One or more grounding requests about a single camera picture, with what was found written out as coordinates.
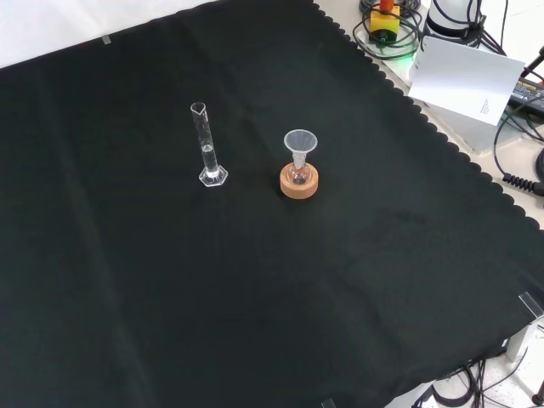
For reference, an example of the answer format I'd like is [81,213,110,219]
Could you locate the clear plastic funnel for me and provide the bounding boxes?
[283,129,319,171]

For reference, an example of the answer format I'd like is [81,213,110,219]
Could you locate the clear glass graduated cylinder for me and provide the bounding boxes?
[190,101,230,188]

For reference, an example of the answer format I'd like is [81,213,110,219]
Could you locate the black looped cable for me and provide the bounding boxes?
[352,0,426,60]

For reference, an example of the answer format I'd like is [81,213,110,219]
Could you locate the yellow stop button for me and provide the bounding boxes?
[368,0,402,45]

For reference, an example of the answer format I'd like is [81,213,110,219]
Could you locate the round-bottom glass flask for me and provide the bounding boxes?
[286,161,311,186]

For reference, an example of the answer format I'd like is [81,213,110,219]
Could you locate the cork ring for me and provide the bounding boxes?
[279,163,320,200]

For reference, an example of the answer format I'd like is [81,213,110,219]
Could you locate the black cloth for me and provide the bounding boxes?
[0,0,544,408]

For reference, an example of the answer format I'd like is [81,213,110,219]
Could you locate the black coiled cable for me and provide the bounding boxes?
[492,108,544,195]

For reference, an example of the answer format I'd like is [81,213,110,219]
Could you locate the black power adapter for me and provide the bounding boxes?
[507,78,544,114]

